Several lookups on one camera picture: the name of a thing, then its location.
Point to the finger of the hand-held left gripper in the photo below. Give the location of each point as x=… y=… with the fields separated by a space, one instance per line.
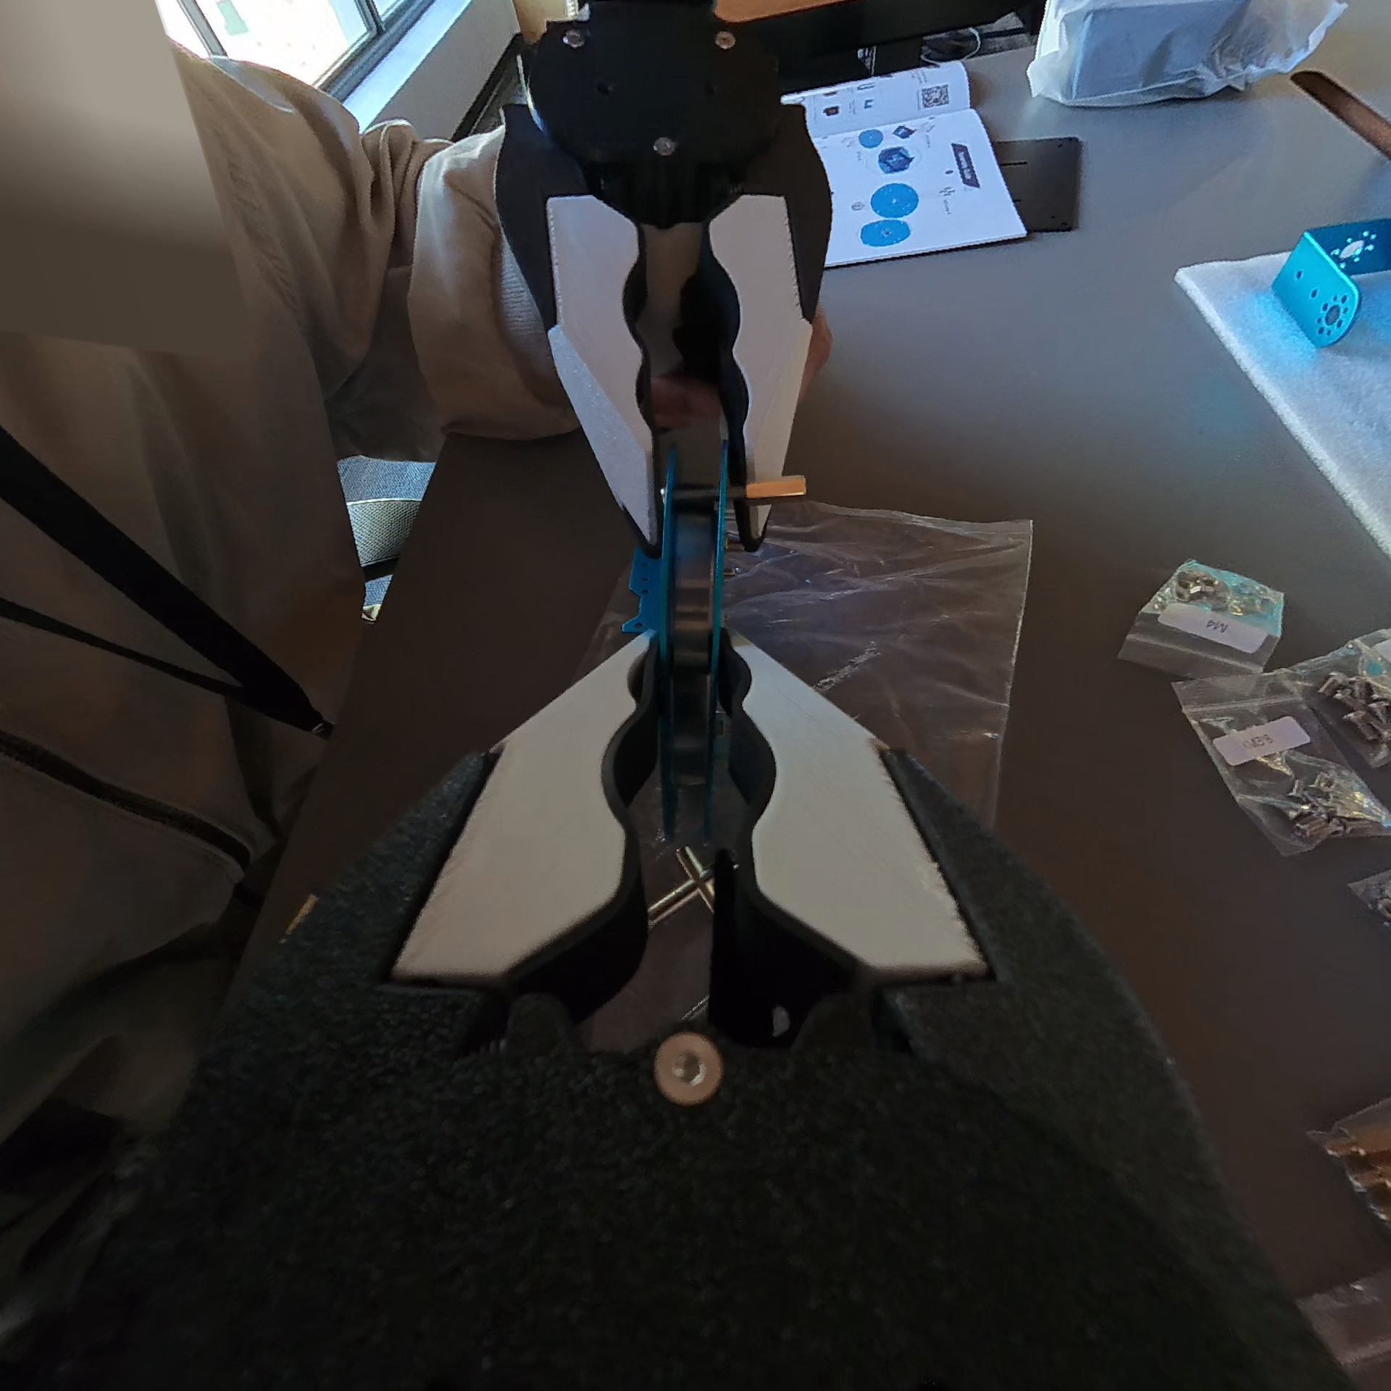
x=592 y=326
x=770 y=326

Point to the instruction manual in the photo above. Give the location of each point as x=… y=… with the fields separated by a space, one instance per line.
x=924 y=185

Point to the silver cross wrench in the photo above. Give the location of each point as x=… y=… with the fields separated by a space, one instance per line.
x=683 y=886

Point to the white foam sheet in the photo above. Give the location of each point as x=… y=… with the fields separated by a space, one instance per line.
x=1281 y=369

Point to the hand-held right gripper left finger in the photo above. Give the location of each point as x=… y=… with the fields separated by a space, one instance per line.
x=520 y=858

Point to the brass standoff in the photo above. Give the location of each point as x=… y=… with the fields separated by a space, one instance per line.
x=777 y=488

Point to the blue metal bracket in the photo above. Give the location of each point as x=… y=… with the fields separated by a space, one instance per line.
x=1319 y=299

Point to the grey chair seat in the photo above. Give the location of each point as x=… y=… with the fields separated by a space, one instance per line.
x=379 y=511

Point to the brown wooden strip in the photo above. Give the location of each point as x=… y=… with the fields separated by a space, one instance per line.
x=1346 y=108

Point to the person's left hand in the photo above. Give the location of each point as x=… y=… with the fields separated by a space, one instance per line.
x=682 y=401

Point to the clear plastic bag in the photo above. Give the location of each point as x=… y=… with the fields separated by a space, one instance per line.
x=868 y=619

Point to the blue metal disc assembly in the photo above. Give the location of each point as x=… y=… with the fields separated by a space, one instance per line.
x=690 y=608

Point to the bright window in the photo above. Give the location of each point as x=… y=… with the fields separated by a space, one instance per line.
x=326 y=43

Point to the white plastic bag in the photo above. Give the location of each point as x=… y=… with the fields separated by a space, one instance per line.
x=1172 y=49

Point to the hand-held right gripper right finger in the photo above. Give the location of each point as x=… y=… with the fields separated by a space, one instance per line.
x=857 y=858

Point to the black metal plate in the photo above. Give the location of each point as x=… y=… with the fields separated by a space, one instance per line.
x=1043 y=185

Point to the pile of small hardware bags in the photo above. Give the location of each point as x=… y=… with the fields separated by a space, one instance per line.
x=1281 y=761

